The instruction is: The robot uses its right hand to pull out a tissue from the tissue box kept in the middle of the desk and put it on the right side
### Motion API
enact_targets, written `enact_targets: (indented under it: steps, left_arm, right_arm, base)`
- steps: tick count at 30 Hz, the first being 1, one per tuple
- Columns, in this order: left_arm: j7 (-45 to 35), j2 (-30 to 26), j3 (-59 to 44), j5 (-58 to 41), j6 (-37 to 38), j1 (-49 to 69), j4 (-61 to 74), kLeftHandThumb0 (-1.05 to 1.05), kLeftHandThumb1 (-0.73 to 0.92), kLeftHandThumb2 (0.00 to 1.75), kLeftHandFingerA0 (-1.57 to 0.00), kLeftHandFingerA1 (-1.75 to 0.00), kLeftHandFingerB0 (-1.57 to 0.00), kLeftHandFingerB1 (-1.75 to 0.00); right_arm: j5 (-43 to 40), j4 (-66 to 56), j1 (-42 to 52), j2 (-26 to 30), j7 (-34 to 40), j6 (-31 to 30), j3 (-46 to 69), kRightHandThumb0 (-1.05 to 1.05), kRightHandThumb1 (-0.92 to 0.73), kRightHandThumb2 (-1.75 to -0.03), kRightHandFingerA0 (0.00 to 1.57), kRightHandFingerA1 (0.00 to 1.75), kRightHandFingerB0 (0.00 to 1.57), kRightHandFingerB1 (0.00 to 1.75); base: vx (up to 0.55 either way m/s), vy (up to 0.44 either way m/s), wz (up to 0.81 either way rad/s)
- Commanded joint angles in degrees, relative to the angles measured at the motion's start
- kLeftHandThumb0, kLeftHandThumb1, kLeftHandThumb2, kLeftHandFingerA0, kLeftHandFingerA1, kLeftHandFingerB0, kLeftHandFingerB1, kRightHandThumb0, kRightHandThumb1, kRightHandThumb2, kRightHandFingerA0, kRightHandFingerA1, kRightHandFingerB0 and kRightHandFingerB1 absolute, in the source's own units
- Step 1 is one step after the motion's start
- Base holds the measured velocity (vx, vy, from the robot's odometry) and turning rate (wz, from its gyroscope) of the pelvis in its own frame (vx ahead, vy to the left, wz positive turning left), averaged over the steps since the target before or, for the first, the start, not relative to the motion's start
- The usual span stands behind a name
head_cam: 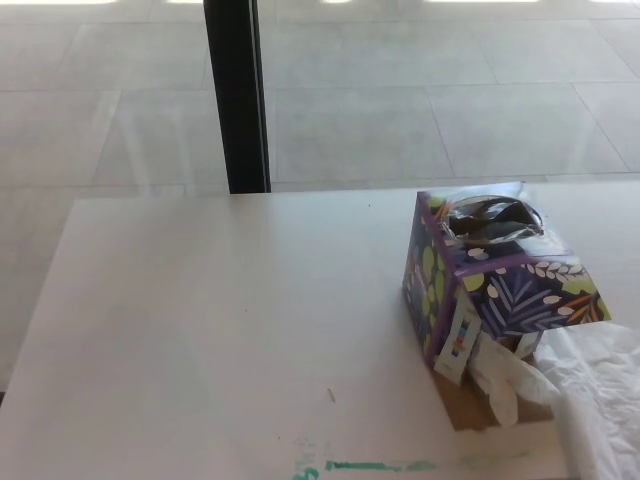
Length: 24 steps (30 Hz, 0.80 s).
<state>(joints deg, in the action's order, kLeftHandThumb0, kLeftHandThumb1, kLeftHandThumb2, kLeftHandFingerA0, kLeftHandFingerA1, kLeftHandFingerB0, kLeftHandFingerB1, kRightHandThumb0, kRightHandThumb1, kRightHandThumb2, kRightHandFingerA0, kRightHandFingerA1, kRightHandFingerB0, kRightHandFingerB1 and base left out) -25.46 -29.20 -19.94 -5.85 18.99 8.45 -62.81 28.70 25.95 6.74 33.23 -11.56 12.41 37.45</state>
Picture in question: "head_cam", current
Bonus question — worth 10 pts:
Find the purple floral tissue box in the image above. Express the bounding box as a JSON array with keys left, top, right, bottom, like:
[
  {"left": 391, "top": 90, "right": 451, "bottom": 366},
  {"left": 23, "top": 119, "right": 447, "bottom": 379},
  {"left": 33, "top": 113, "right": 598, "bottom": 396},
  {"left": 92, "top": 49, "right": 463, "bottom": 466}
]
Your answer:
[{"left": 402, "top": 180, "right": 613, "bottom": 434}]

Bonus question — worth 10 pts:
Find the black window frame post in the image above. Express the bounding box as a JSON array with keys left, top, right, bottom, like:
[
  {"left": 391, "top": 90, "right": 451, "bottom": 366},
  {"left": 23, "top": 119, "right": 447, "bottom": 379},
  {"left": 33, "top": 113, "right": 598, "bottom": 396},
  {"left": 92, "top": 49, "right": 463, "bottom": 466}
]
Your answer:
[{"left": 202, "top": 0, "right": 273, "bottom": 195}]

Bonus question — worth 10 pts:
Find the crumpled white tissue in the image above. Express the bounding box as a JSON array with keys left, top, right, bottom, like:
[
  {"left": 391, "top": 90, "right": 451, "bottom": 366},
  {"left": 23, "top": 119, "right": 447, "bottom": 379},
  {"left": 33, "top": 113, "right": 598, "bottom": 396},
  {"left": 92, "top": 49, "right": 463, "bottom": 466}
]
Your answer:
[{"left": 468, "top": 344, "right": 564, "bottom": 427}]

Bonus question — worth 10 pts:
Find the white tissue sheet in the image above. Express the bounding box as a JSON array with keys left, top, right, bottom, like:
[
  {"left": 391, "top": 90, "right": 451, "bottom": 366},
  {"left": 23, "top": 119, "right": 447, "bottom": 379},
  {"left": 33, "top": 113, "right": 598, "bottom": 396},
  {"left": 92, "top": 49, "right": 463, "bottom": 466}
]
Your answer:
[{"left": 533, "top": 321, "right": 640, "bottom": 480}]

